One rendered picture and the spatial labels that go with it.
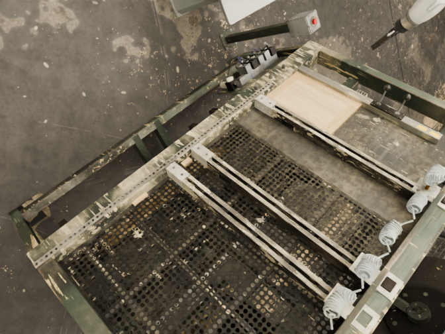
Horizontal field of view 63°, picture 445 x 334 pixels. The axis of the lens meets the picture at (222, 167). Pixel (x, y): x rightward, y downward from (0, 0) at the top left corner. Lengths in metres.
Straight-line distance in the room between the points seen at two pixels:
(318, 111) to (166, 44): 1.32
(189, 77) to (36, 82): 1.13
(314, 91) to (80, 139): 1.61
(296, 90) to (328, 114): 0.28
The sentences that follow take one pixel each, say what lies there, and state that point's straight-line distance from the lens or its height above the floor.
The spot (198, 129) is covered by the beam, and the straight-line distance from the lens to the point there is 2.13.
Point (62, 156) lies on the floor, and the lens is 2.71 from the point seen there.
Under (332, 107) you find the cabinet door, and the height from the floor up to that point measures 1.21.
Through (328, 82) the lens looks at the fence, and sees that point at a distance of 2.47.
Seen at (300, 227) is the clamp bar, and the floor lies 1.55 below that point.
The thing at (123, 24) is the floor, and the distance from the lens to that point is 2.87.
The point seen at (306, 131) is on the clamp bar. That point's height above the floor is 1.25.
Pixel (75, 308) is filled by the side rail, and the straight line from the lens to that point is 1.75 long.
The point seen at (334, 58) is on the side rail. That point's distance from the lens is 2.67.
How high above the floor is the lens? 2.62
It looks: 52 degrees down
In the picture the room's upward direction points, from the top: 105 degrees clockwise
